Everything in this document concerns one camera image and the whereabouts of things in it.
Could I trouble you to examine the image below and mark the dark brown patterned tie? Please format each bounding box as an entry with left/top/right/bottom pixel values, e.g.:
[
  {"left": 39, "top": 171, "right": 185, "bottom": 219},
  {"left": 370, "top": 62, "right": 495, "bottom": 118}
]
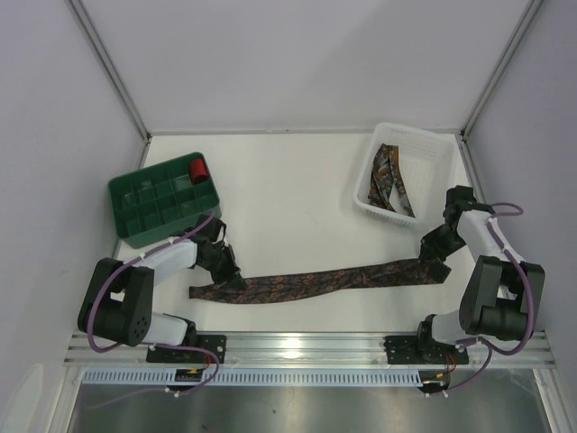
[{"left": 188, "top": 259, "right": 434, "bottom": 305}]

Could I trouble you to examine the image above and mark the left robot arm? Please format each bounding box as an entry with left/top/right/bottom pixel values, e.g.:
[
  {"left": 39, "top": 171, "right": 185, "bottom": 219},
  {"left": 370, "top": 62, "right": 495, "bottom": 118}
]
[{"left": 78, "top": 213, "right": 246, "bottom": 354}]

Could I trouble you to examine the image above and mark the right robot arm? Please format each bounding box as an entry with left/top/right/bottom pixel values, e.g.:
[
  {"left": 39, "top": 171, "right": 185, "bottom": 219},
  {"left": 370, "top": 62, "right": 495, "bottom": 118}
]
[{"left": 417, "top": 186, "right": 545, "bottom": 356}]

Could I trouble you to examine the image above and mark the orange blue patterned tie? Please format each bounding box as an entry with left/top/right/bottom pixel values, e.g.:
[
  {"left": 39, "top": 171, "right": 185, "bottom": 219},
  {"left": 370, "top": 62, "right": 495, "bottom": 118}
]
[{"left": 367, "top": 143, "right": 415, "bottom": 217}]

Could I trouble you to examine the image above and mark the green compartment tray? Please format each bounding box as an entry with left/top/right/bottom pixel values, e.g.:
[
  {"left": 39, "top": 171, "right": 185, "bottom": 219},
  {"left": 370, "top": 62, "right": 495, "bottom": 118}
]
[{"left": 107, "top": 152, "right": 222, "bottom": 249}]

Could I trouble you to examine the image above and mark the white plastic basket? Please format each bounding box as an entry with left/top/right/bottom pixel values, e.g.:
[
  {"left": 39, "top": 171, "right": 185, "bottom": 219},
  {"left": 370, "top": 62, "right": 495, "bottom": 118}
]
[{"left": 353, "top": 123, "right": 457, "bottom": 228}]

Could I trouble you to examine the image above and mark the red rolled tie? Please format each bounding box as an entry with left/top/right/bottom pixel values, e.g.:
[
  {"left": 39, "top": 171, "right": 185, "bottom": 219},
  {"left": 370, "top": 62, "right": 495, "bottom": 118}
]
[{"left": 188, "top": 158, "right": 210, "bottom": 186}]

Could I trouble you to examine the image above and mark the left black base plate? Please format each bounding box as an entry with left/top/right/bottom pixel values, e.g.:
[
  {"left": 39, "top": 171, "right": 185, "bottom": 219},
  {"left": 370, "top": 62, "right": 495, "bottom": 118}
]
[{"left": 146, "top": 333, "right": 228, "bottom": 364}]

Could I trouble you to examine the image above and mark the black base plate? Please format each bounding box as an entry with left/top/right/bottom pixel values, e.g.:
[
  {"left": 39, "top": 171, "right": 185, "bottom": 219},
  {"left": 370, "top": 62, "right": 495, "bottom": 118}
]
[
  {"left": 383, "top": 335, "right": 469, "bottom": 365},
  {"left": 146, "top": 333, "right": 228, "bottom": 364}
]

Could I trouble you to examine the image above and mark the aluminium mounting rail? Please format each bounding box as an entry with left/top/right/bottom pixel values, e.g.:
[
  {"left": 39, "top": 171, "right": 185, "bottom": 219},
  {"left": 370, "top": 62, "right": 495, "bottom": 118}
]
[{"left": 64, "top": 331, "right": 555, "bottom": 369}]

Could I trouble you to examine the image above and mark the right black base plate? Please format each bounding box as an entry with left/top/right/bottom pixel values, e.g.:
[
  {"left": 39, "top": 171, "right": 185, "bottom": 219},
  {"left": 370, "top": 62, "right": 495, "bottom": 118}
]
[{"left": 383, "top": 335, "right": 469, "bottom": 365}]

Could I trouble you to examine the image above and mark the white slotted cable duct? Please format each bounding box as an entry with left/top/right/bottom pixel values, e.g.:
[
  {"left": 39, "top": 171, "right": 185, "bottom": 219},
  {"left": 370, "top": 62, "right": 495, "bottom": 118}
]
[{"left": 82, "top": 367, "right": 423, "bottom": 388}]

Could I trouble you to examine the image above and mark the right aluminium frame post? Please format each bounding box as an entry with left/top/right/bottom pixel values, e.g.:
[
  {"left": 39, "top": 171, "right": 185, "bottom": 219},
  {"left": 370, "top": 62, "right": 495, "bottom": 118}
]
[{"left": 461, "top": 0, "right": 545, "bottom": 141}]

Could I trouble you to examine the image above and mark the aluminium frame post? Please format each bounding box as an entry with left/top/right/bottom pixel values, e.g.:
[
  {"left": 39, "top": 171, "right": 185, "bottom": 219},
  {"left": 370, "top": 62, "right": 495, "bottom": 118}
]
[
  {"left": 461, "top": 0, "right": 545, "bottom": 141},
  {"left": 66, "top": 0, "right": 151, "bottom": 144}
]

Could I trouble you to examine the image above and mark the left aluminium frame post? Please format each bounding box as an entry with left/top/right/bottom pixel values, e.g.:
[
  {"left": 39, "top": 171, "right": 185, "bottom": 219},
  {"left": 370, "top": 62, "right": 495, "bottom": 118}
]
[{"left": 66, "top": 0, "right": 151, "bottom": 144}]

